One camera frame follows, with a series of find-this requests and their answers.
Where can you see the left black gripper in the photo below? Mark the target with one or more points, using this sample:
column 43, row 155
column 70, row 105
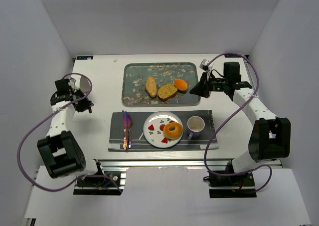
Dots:
column 83, row 104

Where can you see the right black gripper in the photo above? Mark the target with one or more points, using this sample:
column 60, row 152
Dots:
column 206, row 85

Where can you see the orange ring donut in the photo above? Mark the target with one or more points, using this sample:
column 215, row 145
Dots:
column 173, row 130

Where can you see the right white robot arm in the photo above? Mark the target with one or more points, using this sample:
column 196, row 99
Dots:
column 271, row 135

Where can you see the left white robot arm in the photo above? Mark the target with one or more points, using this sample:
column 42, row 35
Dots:
column 59, row 150

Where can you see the speckled bread slice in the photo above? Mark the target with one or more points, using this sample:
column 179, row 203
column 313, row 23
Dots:
column 167, row 91

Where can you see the long yellow bread roll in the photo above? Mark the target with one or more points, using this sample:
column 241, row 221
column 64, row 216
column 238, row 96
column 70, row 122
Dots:
column 151, row 87

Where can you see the round orange bun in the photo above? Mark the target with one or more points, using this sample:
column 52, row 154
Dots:
column 181, row 85

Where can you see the white lilac mug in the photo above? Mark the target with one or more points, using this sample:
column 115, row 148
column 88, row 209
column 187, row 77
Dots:
column 195, row 126

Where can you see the iridescent fork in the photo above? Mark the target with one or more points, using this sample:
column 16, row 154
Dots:
column 129, row 125

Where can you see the blue label sticker right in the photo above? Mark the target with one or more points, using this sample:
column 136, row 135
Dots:
column 232, row 55

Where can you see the blue label sticker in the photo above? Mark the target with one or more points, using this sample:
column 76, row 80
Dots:
column 232, row 55
column 84, row 57

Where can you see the floral blue serving tray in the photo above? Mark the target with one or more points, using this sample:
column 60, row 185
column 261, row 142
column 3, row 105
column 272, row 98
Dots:
column 134, row 92

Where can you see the iridescent knife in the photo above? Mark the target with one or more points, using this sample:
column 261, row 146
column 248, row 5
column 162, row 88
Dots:
column 125, row 140

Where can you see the blue label sticker left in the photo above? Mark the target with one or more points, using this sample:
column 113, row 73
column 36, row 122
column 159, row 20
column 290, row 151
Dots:
column 84, row 57

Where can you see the white strawberry plate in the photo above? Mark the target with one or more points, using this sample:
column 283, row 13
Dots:
column 153, row 129

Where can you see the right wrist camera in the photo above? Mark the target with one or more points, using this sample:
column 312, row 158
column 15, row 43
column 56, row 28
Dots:
column 206, row 66

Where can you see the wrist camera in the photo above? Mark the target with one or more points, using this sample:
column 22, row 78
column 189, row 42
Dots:
column 206, row 66
column 72, row 84

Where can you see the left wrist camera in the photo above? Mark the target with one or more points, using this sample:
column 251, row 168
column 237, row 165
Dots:
column 72, row 84

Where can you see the aluminium rail frame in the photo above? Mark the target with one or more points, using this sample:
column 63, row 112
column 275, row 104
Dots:
column 123, row 165

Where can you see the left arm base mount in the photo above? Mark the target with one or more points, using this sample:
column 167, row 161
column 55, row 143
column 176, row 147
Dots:
column 116, row 176

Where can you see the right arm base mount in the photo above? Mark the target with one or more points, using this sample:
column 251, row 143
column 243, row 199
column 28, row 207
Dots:
column 223, row 184

